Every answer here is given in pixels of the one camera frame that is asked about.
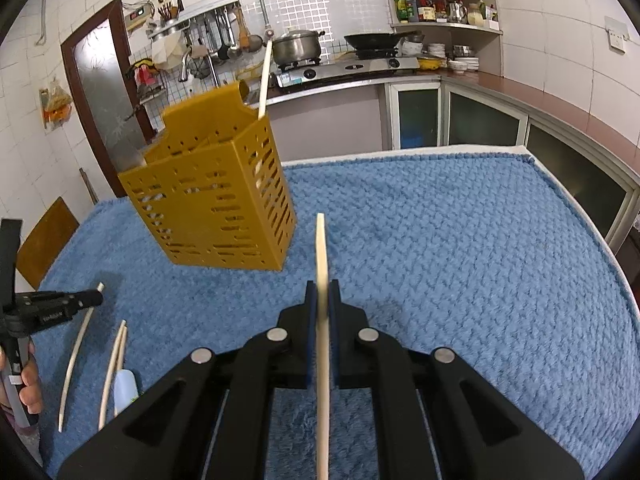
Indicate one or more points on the white corner shelf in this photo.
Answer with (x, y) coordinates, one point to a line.
(492, 35)

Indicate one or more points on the metal faucet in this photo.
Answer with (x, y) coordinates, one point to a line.
(197, 62)

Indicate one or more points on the row of hanging ladles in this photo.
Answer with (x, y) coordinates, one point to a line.
(230, 35)

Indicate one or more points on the metal wall utensil rack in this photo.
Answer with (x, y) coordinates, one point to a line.
(200, 15)

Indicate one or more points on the cup of kitchen tools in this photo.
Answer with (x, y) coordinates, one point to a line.
(170, 12)

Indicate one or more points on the metal kettle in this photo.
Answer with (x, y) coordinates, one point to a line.
(456, 12)

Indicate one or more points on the wooden chair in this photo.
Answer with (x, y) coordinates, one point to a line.
(47, 245)

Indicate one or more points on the red and yellow gloves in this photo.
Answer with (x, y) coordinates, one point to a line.
(142, 74)

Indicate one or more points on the row of condiment bottles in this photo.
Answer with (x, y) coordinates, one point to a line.
(420, 5)

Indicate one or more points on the person's left hand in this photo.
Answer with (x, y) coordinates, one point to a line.
(31, 385)

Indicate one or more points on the kitchen counter with cabinets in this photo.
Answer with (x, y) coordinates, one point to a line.
(500, 110)

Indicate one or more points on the white hanging cloth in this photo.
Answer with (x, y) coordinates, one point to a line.
(167, 52)

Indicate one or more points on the steel cooking pot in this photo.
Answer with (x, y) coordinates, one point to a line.
(297, 47)

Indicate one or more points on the light blue spoon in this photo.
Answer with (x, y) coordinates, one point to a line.
(125, 390)

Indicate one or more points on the wall electric box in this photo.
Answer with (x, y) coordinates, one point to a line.
(137, 15)

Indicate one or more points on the blue textured blanket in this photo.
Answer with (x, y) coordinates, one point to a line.
(450, 285)

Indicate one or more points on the stack of dishes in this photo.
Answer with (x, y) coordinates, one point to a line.
(450, 55)

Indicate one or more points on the white wall conduit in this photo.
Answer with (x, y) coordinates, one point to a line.
(50, 5)

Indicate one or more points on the brown framed glass door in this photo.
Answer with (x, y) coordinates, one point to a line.
(100, 100)

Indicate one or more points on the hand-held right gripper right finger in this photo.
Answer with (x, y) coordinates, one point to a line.
(334, 320)

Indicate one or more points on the gas stove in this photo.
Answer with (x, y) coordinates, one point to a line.
(350, 71)

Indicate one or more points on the yellow slotted utensil holder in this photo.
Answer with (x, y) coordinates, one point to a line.
(215, 200)

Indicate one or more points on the white light switch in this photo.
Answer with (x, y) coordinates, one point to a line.
(616, 35)

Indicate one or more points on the black wok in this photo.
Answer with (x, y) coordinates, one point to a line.
(375, 40)

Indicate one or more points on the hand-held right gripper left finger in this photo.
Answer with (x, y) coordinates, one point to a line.
(311, 320)

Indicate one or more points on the wooden stick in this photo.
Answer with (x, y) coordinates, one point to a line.
(87, 186)

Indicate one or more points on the wooden chopstick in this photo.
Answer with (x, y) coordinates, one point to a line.
(263, 80)
(75, 360)
(322, 260)
(107, 385)
(121, 350)

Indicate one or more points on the hanging plastic bag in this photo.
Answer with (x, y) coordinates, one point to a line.
(56, 105)

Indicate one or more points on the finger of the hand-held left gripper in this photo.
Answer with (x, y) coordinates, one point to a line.
(60, 307)
(10, 260)

